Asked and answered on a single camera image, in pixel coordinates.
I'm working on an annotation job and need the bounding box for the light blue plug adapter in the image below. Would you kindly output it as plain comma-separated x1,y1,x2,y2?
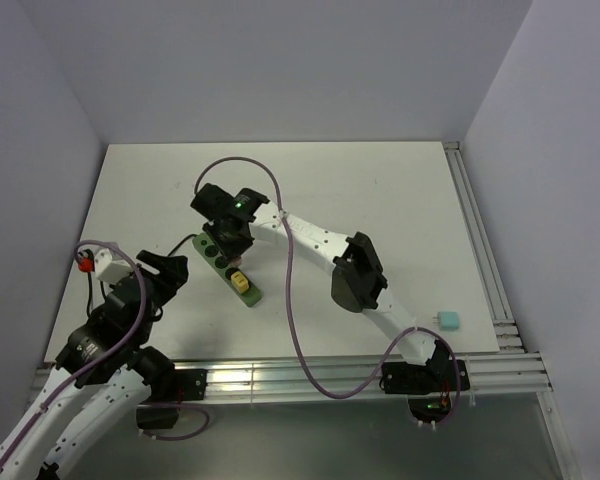
433,311,461,331

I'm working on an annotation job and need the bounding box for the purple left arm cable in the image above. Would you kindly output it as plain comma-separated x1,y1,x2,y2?
0,240,211,471

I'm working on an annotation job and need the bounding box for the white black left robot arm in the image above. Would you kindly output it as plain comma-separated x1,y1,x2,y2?
0,250,189,478

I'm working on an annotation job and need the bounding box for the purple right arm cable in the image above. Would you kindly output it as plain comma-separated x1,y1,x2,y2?
193,157,464,426

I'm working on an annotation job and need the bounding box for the aluminium side rail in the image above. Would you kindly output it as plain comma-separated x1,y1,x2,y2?
443,142,526,354

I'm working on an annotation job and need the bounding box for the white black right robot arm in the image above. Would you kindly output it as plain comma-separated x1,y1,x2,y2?
191,183,461,390

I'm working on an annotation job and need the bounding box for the green power strip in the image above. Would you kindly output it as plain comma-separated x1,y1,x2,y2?
192,233,263,308

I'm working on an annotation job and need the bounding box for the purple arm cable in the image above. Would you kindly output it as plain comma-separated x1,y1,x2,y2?
193,157,464,426
0,240,211,471

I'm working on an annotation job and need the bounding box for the black power cord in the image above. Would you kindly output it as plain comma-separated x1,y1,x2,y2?
77,234,196,321

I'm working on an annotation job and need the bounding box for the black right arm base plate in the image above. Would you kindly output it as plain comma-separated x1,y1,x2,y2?
379,360,471,396

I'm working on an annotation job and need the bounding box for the aluminium front rail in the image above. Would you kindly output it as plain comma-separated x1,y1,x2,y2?
175,353,552,405

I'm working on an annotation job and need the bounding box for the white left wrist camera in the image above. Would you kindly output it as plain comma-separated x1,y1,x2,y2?
78,248,132,285

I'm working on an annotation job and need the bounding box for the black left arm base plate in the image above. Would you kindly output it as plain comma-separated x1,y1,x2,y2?
148,369,208,403

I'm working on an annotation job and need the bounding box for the yellow plug adapter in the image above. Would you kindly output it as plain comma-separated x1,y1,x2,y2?
230,270,250,295

